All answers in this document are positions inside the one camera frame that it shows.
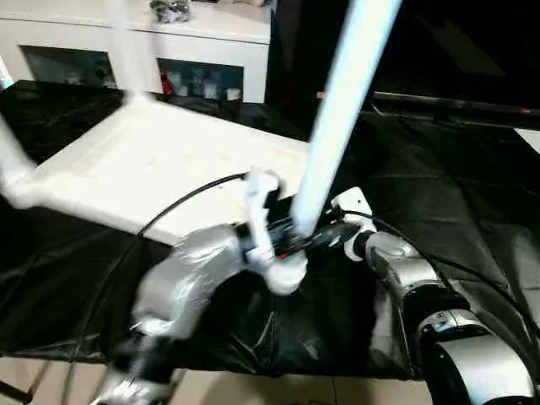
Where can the white cabinet with glass doors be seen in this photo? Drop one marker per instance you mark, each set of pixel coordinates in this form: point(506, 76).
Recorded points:
point(202, 38)

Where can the white cup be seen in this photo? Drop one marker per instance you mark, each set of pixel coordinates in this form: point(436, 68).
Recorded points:
point(230, 93)

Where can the red bottle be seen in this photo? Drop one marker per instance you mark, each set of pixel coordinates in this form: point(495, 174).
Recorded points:
point(166, 82)

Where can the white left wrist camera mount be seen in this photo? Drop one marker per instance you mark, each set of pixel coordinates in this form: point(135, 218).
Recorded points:
point(259, 202)

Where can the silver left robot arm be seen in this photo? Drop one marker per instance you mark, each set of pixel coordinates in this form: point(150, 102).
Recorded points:
point(190, 274)

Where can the black plastic mat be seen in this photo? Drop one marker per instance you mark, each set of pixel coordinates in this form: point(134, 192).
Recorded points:
point(337, 329)

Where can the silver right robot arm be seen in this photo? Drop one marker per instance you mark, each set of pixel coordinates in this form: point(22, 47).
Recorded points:
point(413, 274)

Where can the white plastic table top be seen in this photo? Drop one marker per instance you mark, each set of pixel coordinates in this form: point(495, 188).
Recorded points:
point(169, 160)

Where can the black bundle on cabinet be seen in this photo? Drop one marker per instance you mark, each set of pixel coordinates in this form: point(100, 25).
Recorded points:
point(171, 10)

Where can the black folding table frame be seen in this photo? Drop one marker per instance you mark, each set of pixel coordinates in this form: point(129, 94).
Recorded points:
point(17, 390)

